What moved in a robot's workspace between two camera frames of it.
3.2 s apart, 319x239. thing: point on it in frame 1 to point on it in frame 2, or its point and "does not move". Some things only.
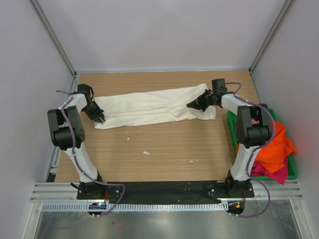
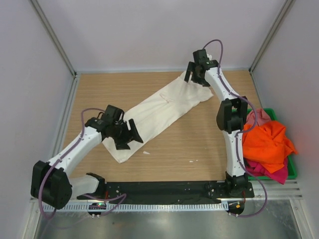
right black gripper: x=199 y=104 to x=191 y=68
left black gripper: x=95 y=117 to x=130 y=135
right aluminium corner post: x=286 y=7 does not move
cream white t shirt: x=157 y=106 to x=153 y=117
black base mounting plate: x=178 y=190 does not move
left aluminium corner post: x=53 y=37 does not move
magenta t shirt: x=280 y=175 does not move
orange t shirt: x=274 y=155 does not move
